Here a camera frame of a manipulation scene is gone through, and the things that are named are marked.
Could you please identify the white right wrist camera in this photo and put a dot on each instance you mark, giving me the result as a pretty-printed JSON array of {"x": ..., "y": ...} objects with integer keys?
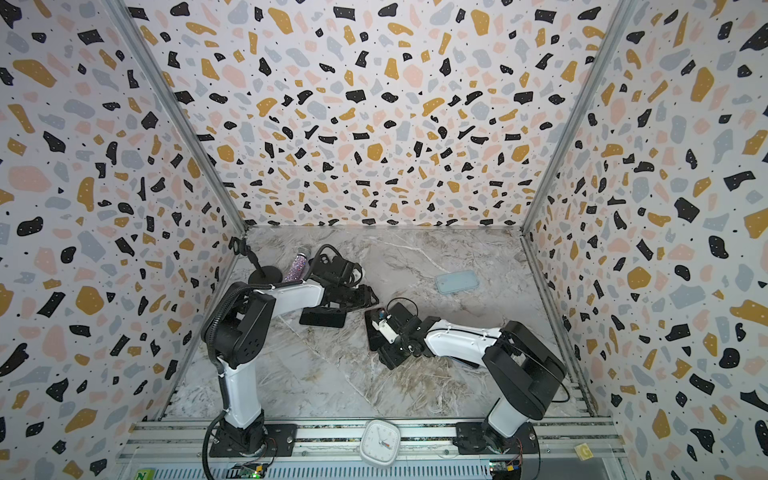
[{"x": 380, "y": 323}]

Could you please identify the aluminium frame post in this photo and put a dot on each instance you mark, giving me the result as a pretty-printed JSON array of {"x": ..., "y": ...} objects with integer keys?
[
  {"x": 616, "y": 27},
  {"x": 120, "y": 17}
]

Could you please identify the pink silicone phone case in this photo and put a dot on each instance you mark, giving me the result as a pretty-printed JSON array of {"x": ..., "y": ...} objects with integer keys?
[{"x": 375, "y": 339}]

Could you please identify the purple glitter microphone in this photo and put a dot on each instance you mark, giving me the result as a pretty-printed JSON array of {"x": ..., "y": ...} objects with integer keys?
[{"x": 299, "y": 266}]

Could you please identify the aluminium frame post right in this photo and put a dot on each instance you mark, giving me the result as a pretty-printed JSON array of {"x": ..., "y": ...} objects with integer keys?
[{"x": 616, "y": 27}]

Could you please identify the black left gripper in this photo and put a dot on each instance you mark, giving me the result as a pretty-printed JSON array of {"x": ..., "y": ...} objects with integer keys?
[{"x": 364, "y": 293}]

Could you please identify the silver smartphone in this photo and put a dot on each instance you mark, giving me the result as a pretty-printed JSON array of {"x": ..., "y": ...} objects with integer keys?
[{"x": 323, "y": 317}]

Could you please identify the light blue phone case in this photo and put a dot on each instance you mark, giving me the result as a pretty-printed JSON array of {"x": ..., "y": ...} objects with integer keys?
[{"x": 456, "y": 282}]

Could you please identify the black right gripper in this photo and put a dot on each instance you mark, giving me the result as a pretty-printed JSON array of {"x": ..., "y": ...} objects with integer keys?
[{"x": 384, "y": 339}]

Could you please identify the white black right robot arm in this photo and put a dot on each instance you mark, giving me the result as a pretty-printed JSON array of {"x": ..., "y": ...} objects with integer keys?
[{"x": 525, "y": 371}]

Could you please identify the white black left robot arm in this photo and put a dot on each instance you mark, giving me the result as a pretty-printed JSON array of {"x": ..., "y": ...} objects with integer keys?
[{"x": 323, "y": 290}]

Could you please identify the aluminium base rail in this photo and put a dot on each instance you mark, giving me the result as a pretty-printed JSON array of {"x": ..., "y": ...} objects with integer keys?
[{"x": 358, "y": 448}]

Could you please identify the white square clock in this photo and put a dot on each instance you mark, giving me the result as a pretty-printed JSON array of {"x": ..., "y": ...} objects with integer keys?
[{"x": 380, "y": 443}]

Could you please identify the aluminium frame post left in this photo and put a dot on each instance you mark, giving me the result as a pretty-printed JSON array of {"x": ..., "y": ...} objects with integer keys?
[{"x": 120, "y": 17}]

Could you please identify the black round microphone stand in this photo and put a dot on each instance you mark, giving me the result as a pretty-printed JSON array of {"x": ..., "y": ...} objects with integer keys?
[{"x": 261, "y": 275}]

